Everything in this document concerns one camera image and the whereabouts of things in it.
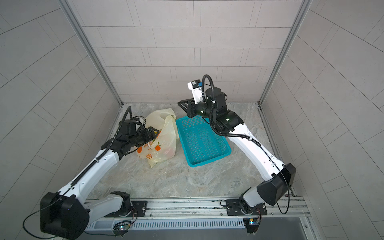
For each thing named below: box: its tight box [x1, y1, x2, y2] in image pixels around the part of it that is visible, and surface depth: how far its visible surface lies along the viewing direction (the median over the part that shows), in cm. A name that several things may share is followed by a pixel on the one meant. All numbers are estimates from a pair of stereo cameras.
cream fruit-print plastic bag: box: [136, 108, 180, 168], surface depth 80 cm
